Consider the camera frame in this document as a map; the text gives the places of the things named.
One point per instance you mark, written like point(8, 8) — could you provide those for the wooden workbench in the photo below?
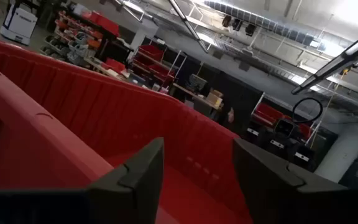
point(194, 95)

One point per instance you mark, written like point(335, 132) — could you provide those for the overhead frame light bar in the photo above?
point(337, 60)
point(188, 25)

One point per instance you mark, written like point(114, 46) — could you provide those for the red ribbed plastic bin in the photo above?
point(73, 109)

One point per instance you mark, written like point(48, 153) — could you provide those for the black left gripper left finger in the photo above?
point(138, 186)

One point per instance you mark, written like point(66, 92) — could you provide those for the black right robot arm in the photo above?
point(286, 140)

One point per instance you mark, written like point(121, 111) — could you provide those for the storage rack with small bins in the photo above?
point(76, 37)

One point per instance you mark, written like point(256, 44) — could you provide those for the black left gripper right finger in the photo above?
point(266, 193)

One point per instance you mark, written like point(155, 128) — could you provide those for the cardboard box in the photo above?
point(214, 99)

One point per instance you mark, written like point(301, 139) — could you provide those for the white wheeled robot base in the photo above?
point(19, 25)

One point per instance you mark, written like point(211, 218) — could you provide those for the grey concrete pillar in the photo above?
point(342, 152)

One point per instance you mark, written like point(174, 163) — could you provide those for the black stage light cluster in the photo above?
point(237, 24)

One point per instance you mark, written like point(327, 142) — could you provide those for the white rack with red bins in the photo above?
point(154, 62)
point(267, 113)

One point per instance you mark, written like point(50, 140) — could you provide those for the ribbed ceiling air duct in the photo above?
point(269, 26)

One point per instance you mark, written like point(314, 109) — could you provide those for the dark computer monitor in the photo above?
point(197, 82)

